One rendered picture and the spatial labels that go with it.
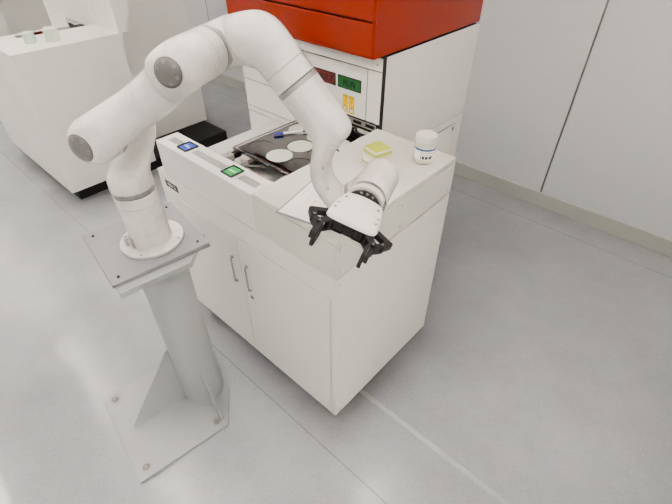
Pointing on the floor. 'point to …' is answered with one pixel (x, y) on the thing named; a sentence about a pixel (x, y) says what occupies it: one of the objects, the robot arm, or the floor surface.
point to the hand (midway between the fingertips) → (337, 247)
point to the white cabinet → (314, 297)
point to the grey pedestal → (171, 377)
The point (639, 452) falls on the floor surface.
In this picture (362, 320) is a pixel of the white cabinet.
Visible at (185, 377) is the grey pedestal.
